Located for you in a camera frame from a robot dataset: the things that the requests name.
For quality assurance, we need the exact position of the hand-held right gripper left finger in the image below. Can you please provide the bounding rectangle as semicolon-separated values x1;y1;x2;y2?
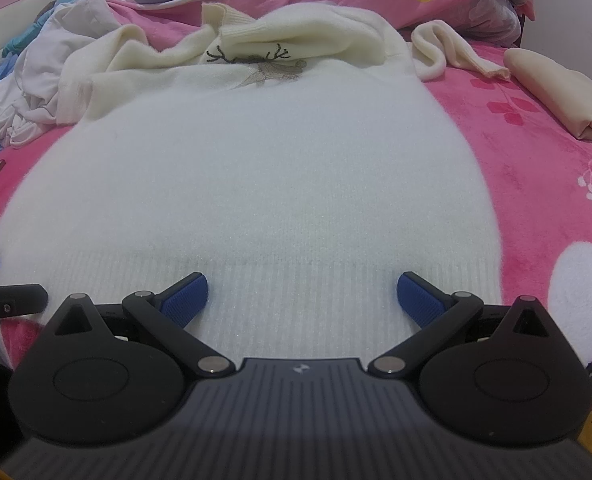
43;272;237;378

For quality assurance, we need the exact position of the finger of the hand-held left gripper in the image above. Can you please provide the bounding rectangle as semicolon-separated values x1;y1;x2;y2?
0;284;48;318

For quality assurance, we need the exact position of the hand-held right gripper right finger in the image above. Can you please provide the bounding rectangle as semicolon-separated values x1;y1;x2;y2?
368;271;559;378

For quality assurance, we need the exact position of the cream knit sweater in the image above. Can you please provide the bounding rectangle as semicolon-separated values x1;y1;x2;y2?
0;2;512;348

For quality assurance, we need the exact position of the pink floral blanket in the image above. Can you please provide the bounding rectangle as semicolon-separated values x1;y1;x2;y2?
0;35;592;411

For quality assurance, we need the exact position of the white shirt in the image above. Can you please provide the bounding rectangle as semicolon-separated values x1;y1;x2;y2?
0;0;142;148

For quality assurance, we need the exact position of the pink and white headboard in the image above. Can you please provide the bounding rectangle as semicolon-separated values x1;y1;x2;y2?
0;0;89;68

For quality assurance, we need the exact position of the folded beige cloth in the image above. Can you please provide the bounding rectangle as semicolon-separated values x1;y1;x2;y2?
504;47;592;143

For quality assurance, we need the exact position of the grey patterned bundle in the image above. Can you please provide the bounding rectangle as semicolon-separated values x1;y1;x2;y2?
453;0;524;46

